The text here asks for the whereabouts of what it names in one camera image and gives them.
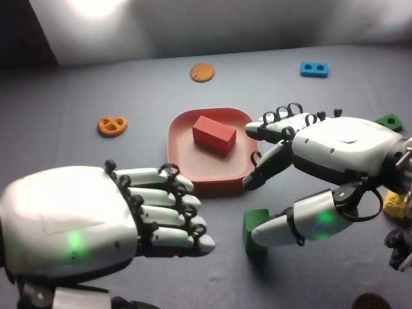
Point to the pink square plate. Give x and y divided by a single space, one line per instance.
183 161

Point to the round brown waffle cookie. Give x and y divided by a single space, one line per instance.
202 72

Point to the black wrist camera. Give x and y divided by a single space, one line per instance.
399 251

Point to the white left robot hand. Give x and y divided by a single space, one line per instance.
64 219

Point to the dark chocolate sandwich cookie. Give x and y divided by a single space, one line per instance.
371 302

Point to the grey table cloth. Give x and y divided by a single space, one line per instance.
289 280

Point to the orange toy pretzel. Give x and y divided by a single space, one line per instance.
113 126

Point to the black side panel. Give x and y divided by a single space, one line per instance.
19 38

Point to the green two-hole brick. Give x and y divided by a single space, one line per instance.
394 124

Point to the green wooden block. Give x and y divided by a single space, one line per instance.
249 219

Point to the yellow toy corn piece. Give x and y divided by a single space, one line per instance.
394 206

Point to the blue two-hole brick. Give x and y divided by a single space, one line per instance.
314 69

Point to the red wooden block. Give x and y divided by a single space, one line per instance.
214 133

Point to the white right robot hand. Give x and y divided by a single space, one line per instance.
347 145

